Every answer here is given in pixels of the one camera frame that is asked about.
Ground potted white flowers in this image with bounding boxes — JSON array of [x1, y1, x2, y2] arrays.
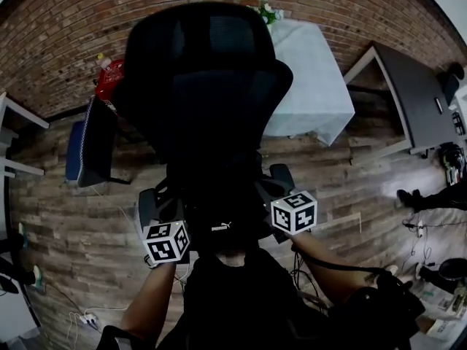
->
[[250, 0, 286, 28]]

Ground thin black cable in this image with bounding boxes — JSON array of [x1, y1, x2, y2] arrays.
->
[[402, 217, 436, 266]]

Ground person's left forearm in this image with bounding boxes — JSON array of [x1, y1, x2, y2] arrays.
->
[[119, 262, 178, 348]]

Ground white power cable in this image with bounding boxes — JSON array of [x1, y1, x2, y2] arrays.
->
[[66, 306, 129, 346]]

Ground black mesh office chair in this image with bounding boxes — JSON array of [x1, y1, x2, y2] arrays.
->
[[111, 1, 297, 241]]

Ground red metal box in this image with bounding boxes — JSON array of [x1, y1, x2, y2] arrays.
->
[[93, 59, 126, 102]]

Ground table with pale cloth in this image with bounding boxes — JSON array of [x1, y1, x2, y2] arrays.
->
[[261, 17, 357, 148]]

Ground dark chair blue seat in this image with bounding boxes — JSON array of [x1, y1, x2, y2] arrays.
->
[[64, 94, 131, 190]]

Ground person's black clothing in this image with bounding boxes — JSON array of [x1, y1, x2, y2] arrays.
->
[[156, 248, 330, 350]]

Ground pale yellow cable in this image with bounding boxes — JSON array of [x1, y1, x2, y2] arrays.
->
[[90, 183, 142, 230]]

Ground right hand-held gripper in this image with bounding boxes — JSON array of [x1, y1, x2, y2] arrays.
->
[[269, 189, 318, 246]]

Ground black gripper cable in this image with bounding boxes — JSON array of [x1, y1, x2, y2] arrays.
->
[[290, 244, 390, 279]]

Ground newspaper sheets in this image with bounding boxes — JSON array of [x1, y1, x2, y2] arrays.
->
[[418, 285, 467, 339]]

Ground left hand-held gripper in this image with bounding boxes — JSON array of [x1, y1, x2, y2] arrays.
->
[[140, 219, 192, 268]]

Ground dark desk white legs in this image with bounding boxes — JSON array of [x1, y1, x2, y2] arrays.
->
[[344, 41, 467, 160]]

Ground pile of mixed gear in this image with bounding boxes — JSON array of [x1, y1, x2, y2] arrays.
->
[[439, 141, 467, 188]]

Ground white table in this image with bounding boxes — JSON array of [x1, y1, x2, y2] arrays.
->
[[0, 90, 51, 179]]

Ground person's right forearm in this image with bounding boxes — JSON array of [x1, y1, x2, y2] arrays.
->
[[290, 231, 377, 306]]

